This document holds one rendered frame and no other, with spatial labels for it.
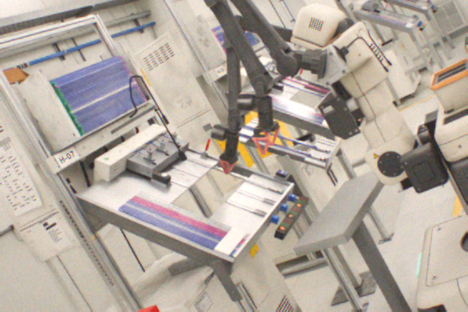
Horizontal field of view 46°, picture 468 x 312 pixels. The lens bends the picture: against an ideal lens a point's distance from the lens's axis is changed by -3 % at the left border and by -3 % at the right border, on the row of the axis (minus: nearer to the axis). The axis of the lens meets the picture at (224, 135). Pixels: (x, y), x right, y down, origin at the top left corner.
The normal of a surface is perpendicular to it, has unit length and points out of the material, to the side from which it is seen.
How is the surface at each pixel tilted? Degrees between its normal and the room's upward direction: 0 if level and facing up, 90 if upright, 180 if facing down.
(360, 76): 90
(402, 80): 90
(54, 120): 90
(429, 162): 90
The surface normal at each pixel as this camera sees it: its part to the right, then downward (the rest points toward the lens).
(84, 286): 0.76, -0.38
